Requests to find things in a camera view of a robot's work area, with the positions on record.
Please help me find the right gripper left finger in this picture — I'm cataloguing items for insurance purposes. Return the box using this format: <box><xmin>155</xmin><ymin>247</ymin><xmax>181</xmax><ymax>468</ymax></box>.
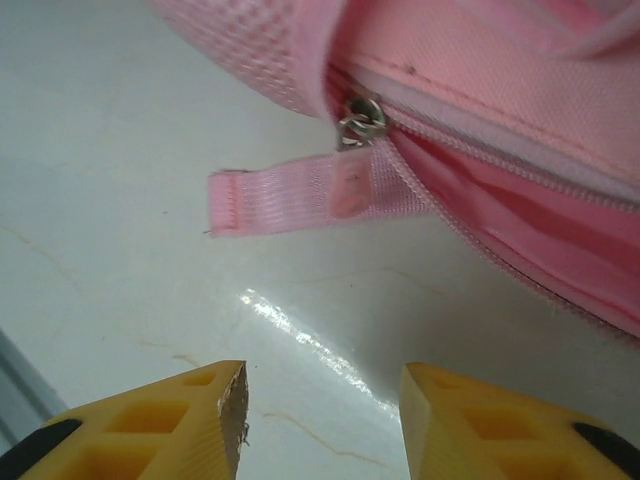
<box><xmin>17</xmin><ymin>359</ymin><xmax>250</xmax><ymax>480</ymax></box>

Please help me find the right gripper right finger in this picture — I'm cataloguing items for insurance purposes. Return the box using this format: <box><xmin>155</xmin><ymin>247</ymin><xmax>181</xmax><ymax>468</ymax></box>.
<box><xmin>399</xmin><ymin>362</ymin><xmax>636</xmax><ymax>480</ymax></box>

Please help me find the pink backpack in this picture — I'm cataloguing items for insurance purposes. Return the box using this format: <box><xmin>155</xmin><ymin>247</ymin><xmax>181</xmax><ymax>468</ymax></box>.
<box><xmin>144</xmin><ymin>0</ymin><xmax>640</xmax><ymax>347</ymax></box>

